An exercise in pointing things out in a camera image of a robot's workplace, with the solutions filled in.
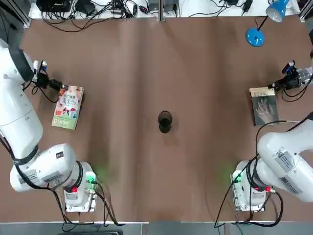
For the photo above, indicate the dark book with hand picture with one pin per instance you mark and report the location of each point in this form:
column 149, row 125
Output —
column 265, row 110

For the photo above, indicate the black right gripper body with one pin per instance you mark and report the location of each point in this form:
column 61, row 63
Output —
column 292, row 82

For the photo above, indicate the aluminium frame post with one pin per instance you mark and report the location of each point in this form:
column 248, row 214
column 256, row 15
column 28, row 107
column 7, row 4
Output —
column 162, row 12
column 305, row 9
column 27, row 22

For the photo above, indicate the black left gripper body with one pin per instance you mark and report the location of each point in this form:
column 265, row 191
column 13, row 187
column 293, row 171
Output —
column 42, row 80

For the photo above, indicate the black box device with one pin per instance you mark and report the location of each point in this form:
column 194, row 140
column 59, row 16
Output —
column 53, row 6

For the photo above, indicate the black mesh pen holder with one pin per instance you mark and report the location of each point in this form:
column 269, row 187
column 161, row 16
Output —
column 165, row 122

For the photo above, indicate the blue desk lamp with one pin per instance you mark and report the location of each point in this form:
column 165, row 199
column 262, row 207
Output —
column 254, row 38

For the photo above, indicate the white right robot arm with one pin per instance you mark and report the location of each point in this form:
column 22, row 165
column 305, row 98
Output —
column 281, row 156

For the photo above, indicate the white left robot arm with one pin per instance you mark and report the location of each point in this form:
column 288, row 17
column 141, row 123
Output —
column 19, row 117

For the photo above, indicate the grey box device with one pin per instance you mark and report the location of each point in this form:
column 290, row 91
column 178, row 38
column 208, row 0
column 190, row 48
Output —
column 154, row 5

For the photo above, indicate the black power adapter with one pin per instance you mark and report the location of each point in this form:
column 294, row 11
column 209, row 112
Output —
column 247, row 5
column 84, row 7

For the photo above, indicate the colourful green cookbook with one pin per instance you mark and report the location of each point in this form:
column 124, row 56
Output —
column 68, row 107

